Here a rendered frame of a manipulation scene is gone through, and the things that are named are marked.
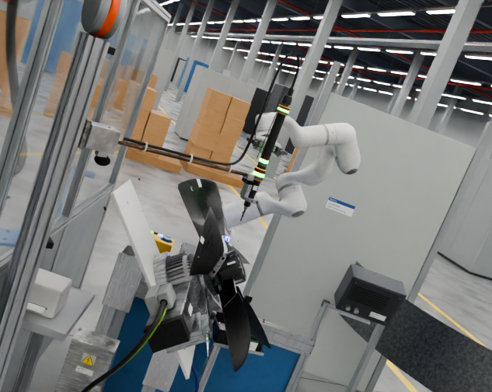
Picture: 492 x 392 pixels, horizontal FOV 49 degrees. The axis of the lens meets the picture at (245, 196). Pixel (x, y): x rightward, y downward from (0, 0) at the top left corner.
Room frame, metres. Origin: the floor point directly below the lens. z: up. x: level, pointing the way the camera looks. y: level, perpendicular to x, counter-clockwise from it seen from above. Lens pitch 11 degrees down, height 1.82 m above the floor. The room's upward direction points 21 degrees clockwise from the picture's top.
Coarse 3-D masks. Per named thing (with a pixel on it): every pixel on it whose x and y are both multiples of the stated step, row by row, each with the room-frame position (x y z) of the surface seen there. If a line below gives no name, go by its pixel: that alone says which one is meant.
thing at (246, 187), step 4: (244, 176) 1.92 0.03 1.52; (248, 176) 1.91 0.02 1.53; (252, 176) 1.92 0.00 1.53; (244, 180) 1.92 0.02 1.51; (248, 180) 1.91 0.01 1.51; (252, 180) 1.92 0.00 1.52; (244, 184) 1.94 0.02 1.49; (248, 184) 1.92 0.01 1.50; (252, 184) 1.92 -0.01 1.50; (244, 188) 1.93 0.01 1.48; (248, 188) 1.92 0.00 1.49; (240, 192) 1.94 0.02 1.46; (244, 192) 1.92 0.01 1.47; (248, 192) 1.92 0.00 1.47; (240, 196) 1.94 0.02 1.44; (244, 196) 1.92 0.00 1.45; (248, 200) 1.92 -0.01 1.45; (252, 200) 1.92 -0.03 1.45; (256, 200) 1.94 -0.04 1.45
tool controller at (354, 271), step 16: (352, 272) 2.31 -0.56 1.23; (368, 272) 2.36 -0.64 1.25; (352, 288) 2.29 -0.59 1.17; (368, 288) 2.29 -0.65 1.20; (384, 288) 2.29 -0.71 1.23; (400, 288) 2.34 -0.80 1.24; (336, 304) 2.34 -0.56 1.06; (352, 304) 2.32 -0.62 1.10; (368, 304) 2.31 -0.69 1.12; (384, 304) 2.31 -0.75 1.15; (400, 304) 2.31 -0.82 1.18; (384, 320) 2.33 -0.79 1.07
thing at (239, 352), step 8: (240, 296) 1.72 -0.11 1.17; (232, 304) 1.74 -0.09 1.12; (240, 304) 1.69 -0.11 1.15; (224, 312) 1.76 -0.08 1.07; (232, 312) 1.73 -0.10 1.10; (240, 312) 1.68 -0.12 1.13; (224, 320) 1.75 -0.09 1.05; (232, 320) 1.71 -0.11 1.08; (240, 320) 1.66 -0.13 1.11; (248, 320) 1.59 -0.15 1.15; (232, 328) 1.70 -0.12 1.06; (240, 328) 1.65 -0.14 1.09; (248, 328) 1.58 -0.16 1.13; (232, 336) 1.68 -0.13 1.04; (240, 336) 1.64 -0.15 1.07; (248, 336) 1.57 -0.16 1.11; (232, 344) 1.67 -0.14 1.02; (240, 344) 1.63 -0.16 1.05; (248, 344) 1.56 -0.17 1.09; (232, 352) 1.67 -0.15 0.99; (240, 352) 1.62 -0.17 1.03; (232, 360) 1.66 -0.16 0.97; (240, 360) 1.61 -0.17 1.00
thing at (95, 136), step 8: (88, 120) 1.52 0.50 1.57; (88, 128) 1.51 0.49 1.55; (96, 128) 1.52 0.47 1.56; (104, 128) 1.53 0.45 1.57; (112, 128) 1.57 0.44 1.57; (88, 136) 1.51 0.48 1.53; (96, 136) 1.52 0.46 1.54; (104, 136) 1.53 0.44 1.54; (112, 136) 1.55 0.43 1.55; (80, 144) 1.51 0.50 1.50; (88, 144) 1.51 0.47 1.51; (96, 144) 1.52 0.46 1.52; (104, 144) 1.54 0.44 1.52; (112, 144) 1.55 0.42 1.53; (112, 152) 1.56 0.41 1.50
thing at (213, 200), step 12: (192, 180) 1.93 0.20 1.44; (204, 180) 1.99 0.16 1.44; (180, 192) 1.86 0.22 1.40; (192, 192) 1.90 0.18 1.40; (204, 192) 1.95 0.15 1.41; (216, 192) 2.01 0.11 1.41; (192, 204) 1.88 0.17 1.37; (204, 204) 1.92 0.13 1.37; (216, 204) 1.97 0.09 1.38; (192, 216) 1.86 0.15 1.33; (204, 216) 1.90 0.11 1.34; (216, 216) 1.93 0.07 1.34
